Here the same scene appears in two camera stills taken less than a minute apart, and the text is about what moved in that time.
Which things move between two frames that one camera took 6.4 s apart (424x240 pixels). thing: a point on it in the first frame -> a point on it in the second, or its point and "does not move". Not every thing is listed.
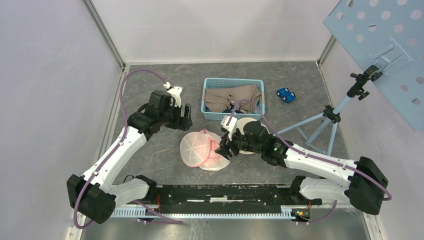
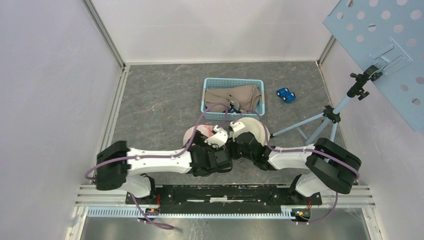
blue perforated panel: x=388 y=34 does not move
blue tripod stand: x=357 y=90 does not move
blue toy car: x=286 y=94 does not move
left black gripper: x=182 y=124 -> x=200 y=141
